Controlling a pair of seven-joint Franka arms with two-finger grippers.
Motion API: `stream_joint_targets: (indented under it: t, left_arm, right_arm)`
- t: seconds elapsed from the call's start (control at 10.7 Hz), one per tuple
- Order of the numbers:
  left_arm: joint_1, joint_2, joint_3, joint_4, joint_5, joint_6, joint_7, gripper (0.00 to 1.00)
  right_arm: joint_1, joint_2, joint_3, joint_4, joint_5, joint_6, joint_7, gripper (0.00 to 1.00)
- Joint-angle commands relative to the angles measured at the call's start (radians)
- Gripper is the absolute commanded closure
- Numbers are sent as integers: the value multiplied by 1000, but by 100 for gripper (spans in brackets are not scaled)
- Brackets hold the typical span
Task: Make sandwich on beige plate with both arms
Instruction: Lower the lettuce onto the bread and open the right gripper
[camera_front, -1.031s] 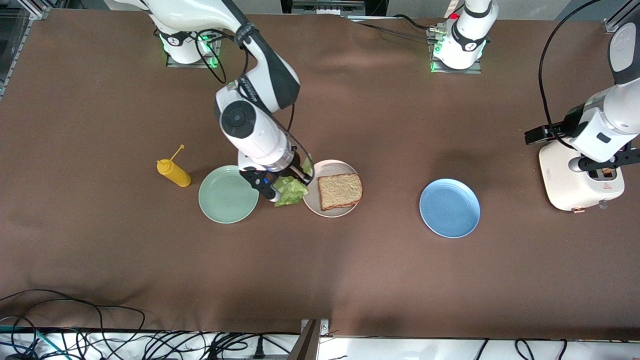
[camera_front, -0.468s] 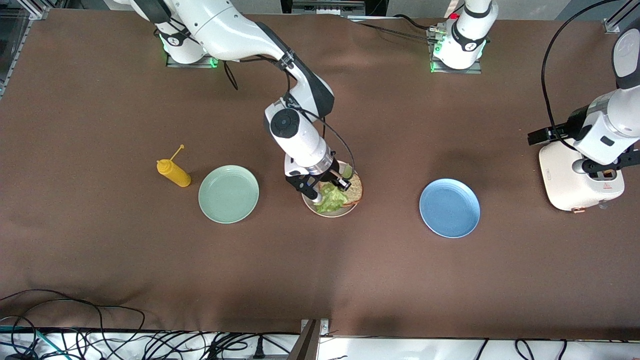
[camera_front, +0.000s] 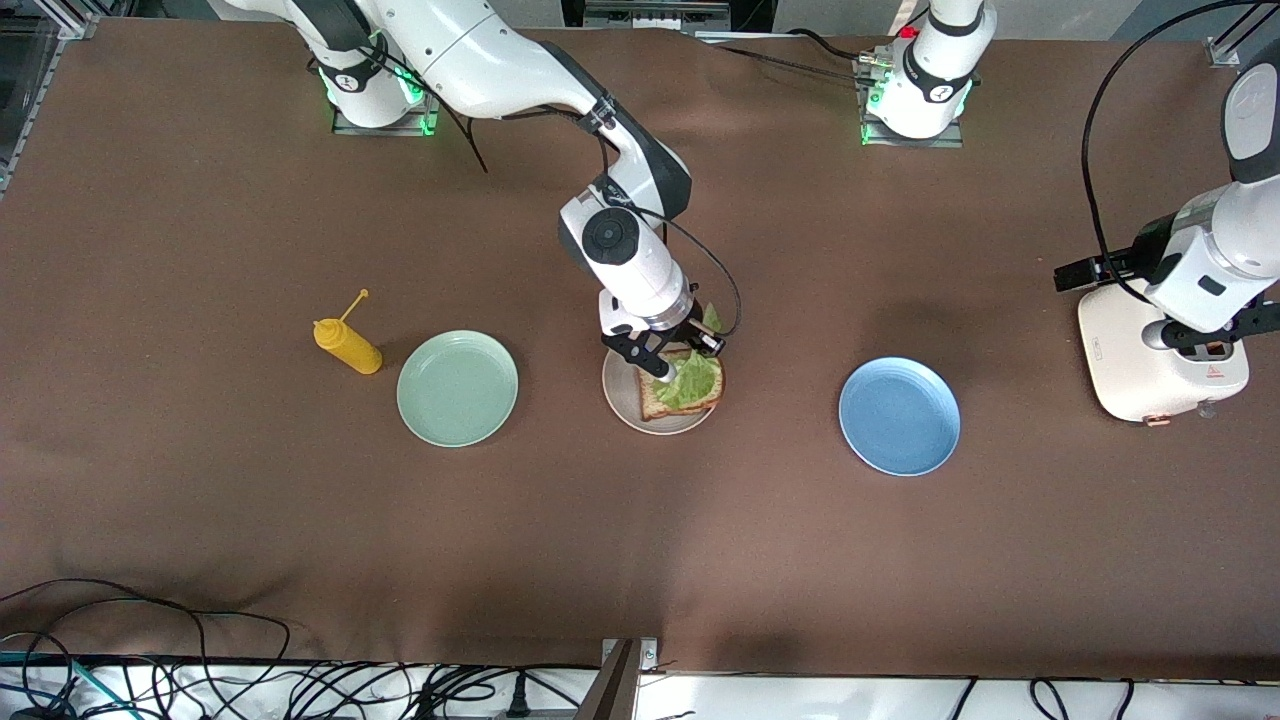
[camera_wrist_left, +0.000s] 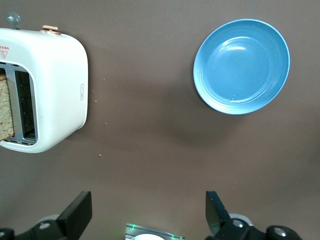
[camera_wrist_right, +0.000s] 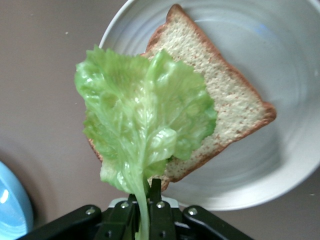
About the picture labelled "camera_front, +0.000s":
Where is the green lettuce leaf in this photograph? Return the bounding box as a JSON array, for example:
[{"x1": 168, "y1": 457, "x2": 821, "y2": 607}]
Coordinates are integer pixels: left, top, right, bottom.
[{"x1": 653, "y1": 303, "x2": 723, "y2": 411}]

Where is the brown bread slice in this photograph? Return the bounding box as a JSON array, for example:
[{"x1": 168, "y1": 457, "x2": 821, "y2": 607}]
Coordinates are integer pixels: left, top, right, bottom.
[{"x1": 640, "y1": 345, "x2": 723, "y2": 422}]

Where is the beige plate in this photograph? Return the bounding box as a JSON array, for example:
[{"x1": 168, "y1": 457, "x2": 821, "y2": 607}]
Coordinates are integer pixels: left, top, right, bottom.
[{"x1": 601, "y1": 330, "x2": 724, "y2": 437}]

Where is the blue plate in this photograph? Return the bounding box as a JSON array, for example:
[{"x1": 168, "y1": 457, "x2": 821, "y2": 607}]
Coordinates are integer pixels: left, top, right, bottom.
[{"x1": 838, "y1": 357, "x2": 962, "y2": 478}]

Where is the mint green plate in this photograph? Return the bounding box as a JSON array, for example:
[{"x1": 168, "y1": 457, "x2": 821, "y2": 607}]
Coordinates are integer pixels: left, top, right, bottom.
[{"x1": 396, "y1": 330, "x2": 520, "y2": 448}]

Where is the white toaster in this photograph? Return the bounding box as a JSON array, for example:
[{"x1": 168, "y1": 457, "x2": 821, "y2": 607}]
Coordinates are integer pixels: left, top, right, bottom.
[{"x1": 1078, "y1": 285, "x2": 1251, "y2": 424}]

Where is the brown table cloth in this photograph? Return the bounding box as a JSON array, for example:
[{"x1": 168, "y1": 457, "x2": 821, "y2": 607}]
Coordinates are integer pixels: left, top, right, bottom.
[{"x1": 0, "y1": 18, "x2": 1280, "y2": 683}]

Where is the yellow squeeze bottle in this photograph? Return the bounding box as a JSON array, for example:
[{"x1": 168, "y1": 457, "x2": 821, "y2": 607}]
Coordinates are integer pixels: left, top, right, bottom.
[{"x1": 313, "y1": 289, "x2": 384, "y2": 376}]

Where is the grey power strip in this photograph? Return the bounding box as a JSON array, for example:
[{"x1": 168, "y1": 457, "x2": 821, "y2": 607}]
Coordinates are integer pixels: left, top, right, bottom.
[{"x1": 583, "y1": 0, "x2": 733, "y2": 31}]

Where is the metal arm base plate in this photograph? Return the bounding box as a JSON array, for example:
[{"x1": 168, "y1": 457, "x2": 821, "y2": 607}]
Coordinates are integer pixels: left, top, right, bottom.
[
  {"x1": 332, "y1": 42, "x2": 443, "y2": 138},
  {"x1": 860, "y1": 55, "x2": 967, "y2": 149}
]

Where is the aluminium frame rail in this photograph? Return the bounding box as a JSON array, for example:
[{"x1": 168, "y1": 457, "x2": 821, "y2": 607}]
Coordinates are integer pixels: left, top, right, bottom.
[
  {"x1": 0, "y1": 0, "x2": 103, "y2": 196},
  {"x1": 1205, "y1": 20, "x2": 1251, "y2": 69}
]

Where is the black base cable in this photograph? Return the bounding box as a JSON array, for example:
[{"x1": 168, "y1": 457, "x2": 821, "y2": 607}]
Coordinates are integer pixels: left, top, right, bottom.
[{"x1": 695, "y1": 28, "x2": 886, "y2": 83}]

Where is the metal camera post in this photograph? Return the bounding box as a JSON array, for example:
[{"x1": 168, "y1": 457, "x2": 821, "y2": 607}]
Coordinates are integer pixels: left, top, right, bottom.
[{"x1": 575, "y1": 637, "x2": 661, "y2": 720}]

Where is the black cable loop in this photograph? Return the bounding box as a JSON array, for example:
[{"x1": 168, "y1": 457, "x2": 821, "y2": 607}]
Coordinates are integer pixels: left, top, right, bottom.
[{"x1": 0, "y1": 578, "x2": 291, "y2": 691}]

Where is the teal cable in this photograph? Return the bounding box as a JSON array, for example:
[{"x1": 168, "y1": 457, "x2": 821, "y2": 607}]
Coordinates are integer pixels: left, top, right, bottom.
[{"x1": 0, "y1": 650, "x2": 136, "y2": 719}]

